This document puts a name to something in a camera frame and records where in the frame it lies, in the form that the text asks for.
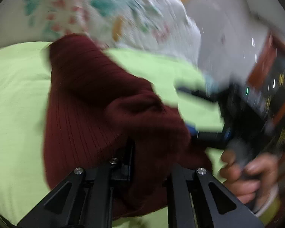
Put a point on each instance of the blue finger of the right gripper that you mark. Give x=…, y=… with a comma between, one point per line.
x=200, y=94
x=208, y=139

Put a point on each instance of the dark red knit hoodie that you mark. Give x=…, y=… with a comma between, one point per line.
x=97, y=111

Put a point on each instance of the person's right hand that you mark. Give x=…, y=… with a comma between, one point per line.
x=252, y=182

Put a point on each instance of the white floral quilt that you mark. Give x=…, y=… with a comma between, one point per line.
x=159, y=26

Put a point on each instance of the light green bed sheet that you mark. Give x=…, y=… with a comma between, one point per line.
x=24, y=86

